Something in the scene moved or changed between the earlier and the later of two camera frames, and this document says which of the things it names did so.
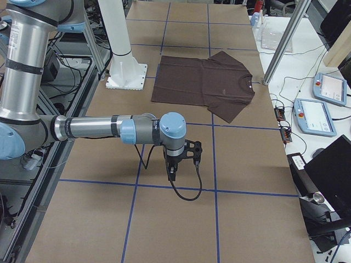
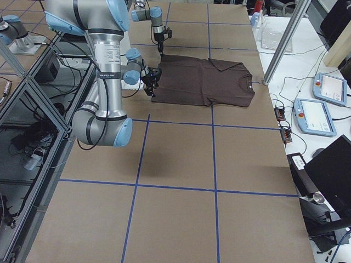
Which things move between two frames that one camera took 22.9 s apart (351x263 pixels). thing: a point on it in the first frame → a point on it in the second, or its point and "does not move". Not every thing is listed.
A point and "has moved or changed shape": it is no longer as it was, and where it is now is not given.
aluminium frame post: x=298 y=12 does not move
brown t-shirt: x=221 y=83 has moved or changed shape
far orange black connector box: x=279 y=114 does not move
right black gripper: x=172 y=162 → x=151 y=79
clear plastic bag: x=271 y=35 does not move
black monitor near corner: x=330 y=170 does not move
